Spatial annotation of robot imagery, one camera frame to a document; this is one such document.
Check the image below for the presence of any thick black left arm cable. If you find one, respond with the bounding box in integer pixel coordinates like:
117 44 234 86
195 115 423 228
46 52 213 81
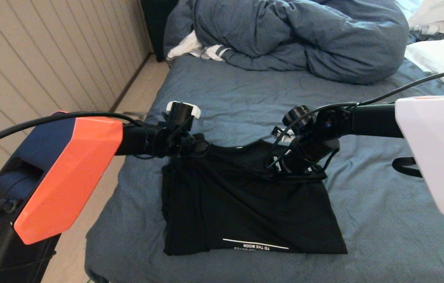
0 111 143 158

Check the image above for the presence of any black bedside cabinet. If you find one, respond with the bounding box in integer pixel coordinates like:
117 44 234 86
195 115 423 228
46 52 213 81
142 0 179 62

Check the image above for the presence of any dark patterned cloth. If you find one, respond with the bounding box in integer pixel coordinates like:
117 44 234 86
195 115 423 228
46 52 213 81
409 31 444 44

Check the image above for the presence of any white striped garment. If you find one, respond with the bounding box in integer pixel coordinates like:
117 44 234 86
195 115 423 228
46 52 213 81
167 31 230 62

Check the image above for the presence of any white pillow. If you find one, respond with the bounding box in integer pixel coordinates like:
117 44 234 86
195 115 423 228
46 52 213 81
405 37 444 96

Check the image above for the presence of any blue bed sheet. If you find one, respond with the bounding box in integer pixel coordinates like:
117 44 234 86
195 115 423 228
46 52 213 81
84 53 444 283

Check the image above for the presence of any black t-shirt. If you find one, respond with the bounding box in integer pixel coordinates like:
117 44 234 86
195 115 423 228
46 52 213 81
161 138 348 256

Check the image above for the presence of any crumpled blue duvet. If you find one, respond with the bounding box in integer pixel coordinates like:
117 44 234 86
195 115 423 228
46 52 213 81
163 0 410 85

